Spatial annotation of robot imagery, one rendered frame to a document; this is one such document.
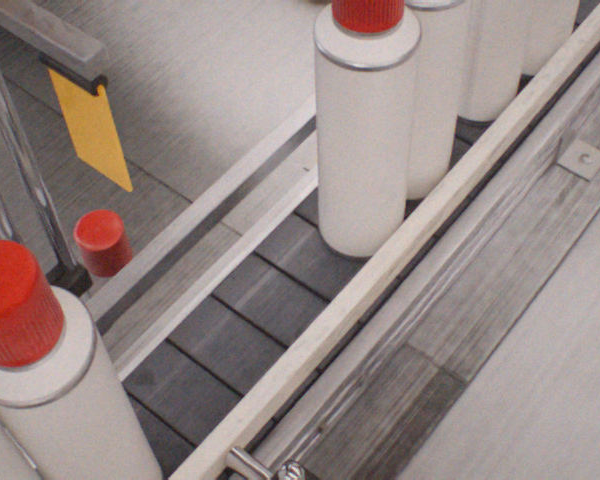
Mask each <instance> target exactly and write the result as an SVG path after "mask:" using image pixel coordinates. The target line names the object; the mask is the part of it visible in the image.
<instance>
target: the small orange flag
mask: <svg viewBox="0 0 600 480"><path fill-rule="evenodd" d="M39 61H40V63H42V64H43V65H45V66H46V67H48V68H49V71H50V74H51V75H50V76H51V79H52V82H53V85H54V87H55V90H56V93H57V96H58V98H59V101H60V104H61V107H62V109H63V112H64V115H65V119H66V122H67V124H68V126H67V127H68V130H69V133H70V135H71V138H72V141H73V144H74V146H75V149H76V152H77V155H78V156H79V158H80V159H82V160H83V161H84V162H86V163H87V164H89V165H90V166H92V167H93V168H95V169H96V170H98V171H99V172H101V173H102V174H104V175H105V176H107V177H108V178H109V179H111V180H112V181H115V182H116V183H118V184H119V185H121V186H122V187H124V188H125V189H127V190H128V191H132V190H133V187H132V184H131V181H130V177H129V174H128V170H127V166H126V163H125V159H124V156H123V153H122V149H121V146H120V143H119V138H118V135H117V131H116V128H115V125H114V121H113V118H112V115H111V111H110V108H109V103H108V100H107V97H106V93H105V89H106V87H107V83H109V80H108V77H106V76H105V75H103V74H102V73H101V74H100V75H99V76H97V77H95V78H94V79H93V80H87V79H86V78H84V77H83V76H81V75H79V74H78V73H76V72H75V71H73V70H72V69H71V68H69V67H68V66H64V65H63V64H61V63H60V62H58V61H56V60H55V59H53V58H52V57H50V56H48V55H47V54H45V53H44V52H42V51H41V50H40V53H39Z"/></svg>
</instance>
